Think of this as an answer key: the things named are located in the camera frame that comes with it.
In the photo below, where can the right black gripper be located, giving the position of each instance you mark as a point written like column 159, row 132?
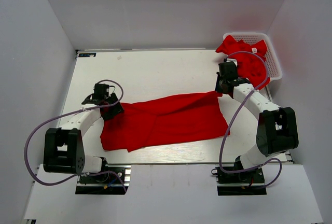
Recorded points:
column 218, row 88

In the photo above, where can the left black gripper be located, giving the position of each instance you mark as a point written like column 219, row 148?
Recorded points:
column 118, row 108

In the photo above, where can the red t shirt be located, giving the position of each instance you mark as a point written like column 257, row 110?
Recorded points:
column 169, row 120

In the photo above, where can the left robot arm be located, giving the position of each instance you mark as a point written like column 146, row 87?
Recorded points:
column 64, row 148

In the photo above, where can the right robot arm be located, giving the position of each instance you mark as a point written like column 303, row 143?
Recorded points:
column 277, row 127

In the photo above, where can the red t shirts pile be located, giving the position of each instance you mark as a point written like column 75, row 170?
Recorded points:
column 248, row 64

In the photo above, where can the blue table label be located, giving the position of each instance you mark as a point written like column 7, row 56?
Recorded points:
column 86, row 55

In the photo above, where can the white plastic basket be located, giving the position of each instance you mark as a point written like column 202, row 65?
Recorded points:
column 273, row 65

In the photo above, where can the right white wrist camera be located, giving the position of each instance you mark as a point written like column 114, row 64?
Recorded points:
column 233, row 60

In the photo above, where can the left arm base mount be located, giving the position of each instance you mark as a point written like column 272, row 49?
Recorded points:
column 105, row 184

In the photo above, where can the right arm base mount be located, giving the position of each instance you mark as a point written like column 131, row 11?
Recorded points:
column 240, row 184

